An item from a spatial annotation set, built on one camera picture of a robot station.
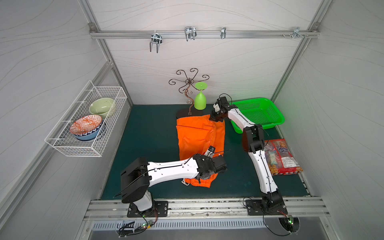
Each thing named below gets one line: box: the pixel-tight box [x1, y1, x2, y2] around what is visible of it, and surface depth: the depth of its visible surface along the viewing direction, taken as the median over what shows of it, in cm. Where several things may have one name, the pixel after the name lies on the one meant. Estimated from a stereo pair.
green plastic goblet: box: [193, 81, 208, 111], surface depth 93 cm
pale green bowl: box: [89, 98, 115, 119], surface depth 73 cm
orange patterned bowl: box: [69, 114, 104, 141], surface depth 62 cm
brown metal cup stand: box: [168, 68, 210, 115], surface depth 94 cm
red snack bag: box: [264, 138, 304, 176], surface depth 88 cm
